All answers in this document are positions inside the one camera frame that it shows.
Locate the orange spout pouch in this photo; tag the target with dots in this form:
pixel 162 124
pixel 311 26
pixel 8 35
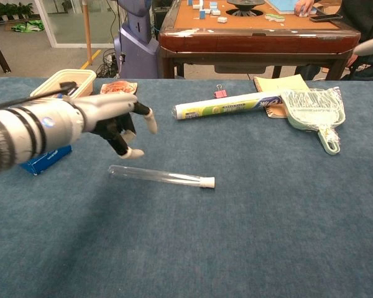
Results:
pixel 119 87

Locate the wooden pole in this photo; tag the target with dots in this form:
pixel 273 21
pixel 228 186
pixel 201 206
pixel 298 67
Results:
pixel 87 31

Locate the green mahjong tile row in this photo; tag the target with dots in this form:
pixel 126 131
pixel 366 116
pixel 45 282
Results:
pixel 275 17

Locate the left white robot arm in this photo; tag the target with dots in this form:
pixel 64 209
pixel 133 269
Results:
pixel 25 133

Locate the blue felt table cover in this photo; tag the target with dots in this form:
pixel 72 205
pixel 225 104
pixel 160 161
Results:
pixel 186 242

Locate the blue mahjong tile stack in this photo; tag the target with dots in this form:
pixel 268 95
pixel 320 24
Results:
pixel 283 7

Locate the black mahjong centre dome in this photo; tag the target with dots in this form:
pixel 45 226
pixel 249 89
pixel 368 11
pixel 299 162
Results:
pixel 245 6

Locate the seated person in dark clothes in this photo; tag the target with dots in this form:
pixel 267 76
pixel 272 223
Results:
pixel 360 28

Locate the white glass partition frame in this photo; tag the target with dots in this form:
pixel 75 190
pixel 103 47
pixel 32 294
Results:
pixel 81 45

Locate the kraft spiral notebook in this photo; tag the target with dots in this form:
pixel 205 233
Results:
pixel 279 83

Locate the brown wooden mahjong table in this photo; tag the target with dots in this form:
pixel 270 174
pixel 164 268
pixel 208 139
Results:
pixel 255 40

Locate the pink binder clip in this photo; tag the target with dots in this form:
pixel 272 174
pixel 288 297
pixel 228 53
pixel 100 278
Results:
pixel 219 94

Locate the black smartphone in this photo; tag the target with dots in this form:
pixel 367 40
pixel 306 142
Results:
pixel 326 18

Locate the row of potted plants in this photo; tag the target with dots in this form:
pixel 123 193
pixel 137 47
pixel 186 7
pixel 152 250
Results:
pixel 9 10

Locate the white green cling film roll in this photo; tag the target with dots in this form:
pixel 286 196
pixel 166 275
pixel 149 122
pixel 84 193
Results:
pixel 220 108

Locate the blue Oreo cookie box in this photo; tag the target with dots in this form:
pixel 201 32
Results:
pixel 49 158

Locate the green dustpan in plastic wrap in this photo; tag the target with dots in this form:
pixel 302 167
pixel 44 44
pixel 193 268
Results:
pixel 311 115

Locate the blue white mahjong tile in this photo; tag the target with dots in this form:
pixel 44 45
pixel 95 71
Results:
pixel 222 20
pixel 215 12
pixel 202 14

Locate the cream plastic food container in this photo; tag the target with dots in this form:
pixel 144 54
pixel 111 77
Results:
pixel 81 82

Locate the clear glass test tube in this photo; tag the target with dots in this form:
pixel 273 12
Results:
pixel 155 176

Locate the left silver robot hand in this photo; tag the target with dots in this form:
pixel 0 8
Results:
pixel 108 107

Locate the blue purple robot kiosk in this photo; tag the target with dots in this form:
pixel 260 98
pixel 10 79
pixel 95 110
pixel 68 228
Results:
pixel 136 52

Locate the green bag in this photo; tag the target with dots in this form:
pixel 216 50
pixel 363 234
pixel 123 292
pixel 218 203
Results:
pixel 28 26

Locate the small white cap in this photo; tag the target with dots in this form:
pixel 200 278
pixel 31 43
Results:
pixel 208 182

